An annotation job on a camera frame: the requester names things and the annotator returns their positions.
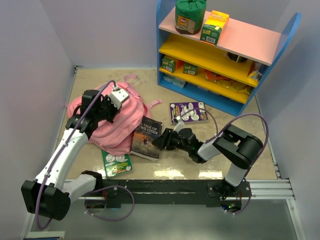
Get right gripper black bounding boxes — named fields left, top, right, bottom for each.
left=151, top=128, right=191, bottom=153

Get Tale of Two Cities book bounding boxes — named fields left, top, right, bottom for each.
left=130, top=116, right=162, bottom=161

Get pink student backpack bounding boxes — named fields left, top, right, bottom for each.
left=65, top=74, right=163, bottom=156

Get purple comic book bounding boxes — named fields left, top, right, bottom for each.
left=169, top=101, right=208, bottom=125

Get green coin book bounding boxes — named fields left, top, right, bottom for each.
left=101, top=150, right=133, bottom=179

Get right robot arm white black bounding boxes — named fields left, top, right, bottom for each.
left=152, top=124, right=264, bottom=199

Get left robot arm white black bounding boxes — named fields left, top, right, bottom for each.
left=21, top=88, right=129, bottom=221

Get orange yellow snack bag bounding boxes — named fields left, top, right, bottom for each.
left=204, top=69, right=252, bottom=95

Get clear blue plastic boxes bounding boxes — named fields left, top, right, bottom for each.
left=163, top=74, right=186, bottom=89

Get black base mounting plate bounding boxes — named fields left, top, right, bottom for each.
left=103, top=179, right=252, bottom=208

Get green small box left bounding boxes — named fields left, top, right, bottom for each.
left=161, top=55, right=177, bottom=73

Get green small box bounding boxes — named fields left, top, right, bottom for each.
left=161, top=55, right=177, bottom=73
left=183, top=62, right=198, bottom=76

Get green small box right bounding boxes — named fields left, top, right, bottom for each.
left=183, top=62, right=198, bottom=76

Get blue yellow pink shelf unit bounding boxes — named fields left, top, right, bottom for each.
left=156, top=0, right=302, bottom=116

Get black bowl on shelf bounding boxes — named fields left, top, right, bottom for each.
left=227, top=52, right=248, bottom=63

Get small packet on shelf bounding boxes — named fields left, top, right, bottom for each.
left=247, top=61, right=265, bottom=81

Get yellow green carton box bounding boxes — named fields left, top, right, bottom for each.
left=200, top=10, right=230, bottom=45

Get green wrapped jar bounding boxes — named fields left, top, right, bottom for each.
left=175, top=0, right=207, bottom=35

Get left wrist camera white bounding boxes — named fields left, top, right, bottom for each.
left=109, top=89, right=130, bottom=109

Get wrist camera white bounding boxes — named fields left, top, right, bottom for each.
left=109, top=89, right=130, bottom=109
left=173, top=116, right=185, bottom=133

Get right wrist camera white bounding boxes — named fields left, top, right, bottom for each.
left=173, top=116, right=185, bottom=133

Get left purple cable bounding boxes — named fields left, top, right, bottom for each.
left=34, top=79, right=136, bottom=230

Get purple cable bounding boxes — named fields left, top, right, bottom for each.
left=176, top=107, right=270, bottom=216
left=34, top=79, right=136, bottom=230

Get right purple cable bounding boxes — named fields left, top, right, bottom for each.
left=176, top=107, right=270, bottom=216

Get aluminium frame rail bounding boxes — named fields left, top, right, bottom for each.
left=71, top=180, right=294, bottom=204

